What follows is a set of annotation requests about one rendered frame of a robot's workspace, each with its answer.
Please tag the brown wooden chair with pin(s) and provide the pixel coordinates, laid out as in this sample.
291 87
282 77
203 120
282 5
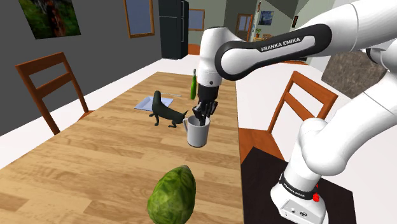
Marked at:
46 88
294 104

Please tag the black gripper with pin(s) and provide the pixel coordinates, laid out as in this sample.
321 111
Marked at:
207 94

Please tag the green bottle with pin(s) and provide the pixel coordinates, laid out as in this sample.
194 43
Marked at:
193 88

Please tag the brown door with panes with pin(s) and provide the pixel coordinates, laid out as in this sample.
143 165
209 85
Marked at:
244 26

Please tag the blue night-sky wall picture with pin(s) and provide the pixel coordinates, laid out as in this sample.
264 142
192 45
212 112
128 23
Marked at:
266 18

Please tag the green wall picture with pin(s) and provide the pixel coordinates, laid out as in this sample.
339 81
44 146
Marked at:
49 17

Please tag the wooden table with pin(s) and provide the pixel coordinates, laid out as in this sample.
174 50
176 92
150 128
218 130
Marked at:
93 167

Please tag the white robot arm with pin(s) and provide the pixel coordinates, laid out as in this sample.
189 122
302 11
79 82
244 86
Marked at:
335 136

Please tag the grey fork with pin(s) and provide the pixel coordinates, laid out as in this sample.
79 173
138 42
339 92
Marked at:
171 94

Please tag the pale blue square plate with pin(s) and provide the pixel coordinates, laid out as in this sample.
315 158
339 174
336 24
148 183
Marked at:
143 104

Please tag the black robot stand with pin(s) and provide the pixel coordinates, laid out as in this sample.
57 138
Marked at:
263 186

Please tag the potted plant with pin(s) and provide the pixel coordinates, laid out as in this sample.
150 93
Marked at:
258 32

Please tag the small wood-framed window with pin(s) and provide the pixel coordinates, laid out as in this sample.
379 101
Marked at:
196 19

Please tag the grey mug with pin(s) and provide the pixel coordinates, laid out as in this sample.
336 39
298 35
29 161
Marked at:
198 135

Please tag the dark dog figure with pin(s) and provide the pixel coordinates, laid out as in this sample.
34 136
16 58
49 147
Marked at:
164 112

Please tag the green cabbage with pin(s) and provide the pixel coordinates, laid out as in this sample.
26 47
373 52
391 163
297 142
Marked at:
172 197

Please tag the black refrigerator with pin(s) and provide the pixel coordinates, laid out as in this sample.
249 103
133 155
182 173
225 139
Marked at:
173 29

